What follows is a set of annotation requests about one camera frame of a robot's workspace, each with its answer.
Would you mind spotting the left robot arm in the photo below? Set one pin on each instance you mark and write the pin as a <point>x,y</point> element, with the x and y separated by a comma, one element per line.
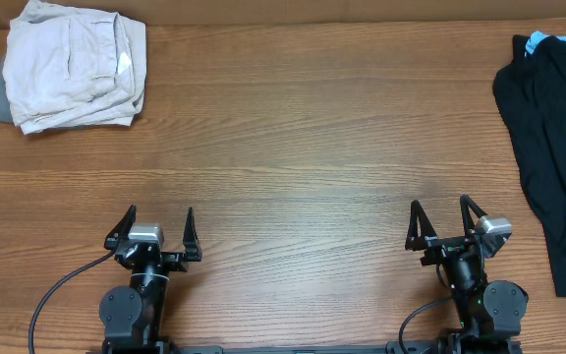
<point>132,315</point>

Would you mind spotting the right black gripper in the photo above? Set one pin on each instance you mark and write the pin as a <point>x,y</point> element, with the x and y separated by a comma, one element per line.
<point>449,246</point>

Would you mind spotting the folded beige pants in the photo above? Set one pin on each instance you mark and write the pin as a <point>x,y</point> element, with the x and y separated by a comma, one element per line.
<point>68,67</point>

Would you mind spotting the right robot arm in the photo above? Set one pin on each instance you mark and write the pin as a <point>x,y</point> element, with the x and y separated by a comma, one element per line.
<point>489,312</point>

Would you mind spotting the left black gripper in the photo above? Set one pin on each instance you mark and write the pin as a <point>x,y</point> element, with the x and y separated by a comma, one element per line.
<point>178,263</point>

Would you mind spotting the black t-shirt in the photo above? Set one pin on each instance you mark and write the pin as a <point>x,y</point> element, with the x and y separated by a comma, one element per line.
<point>530,93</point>

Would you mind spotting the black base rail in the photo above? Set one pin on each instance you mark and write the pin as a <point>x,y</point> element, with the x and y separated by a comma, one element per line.
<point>392,347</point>

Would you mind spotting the light blue printed t-shirt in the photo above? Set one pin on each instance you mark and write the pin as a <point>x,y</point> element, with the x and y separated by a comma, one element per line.
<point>535,39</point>

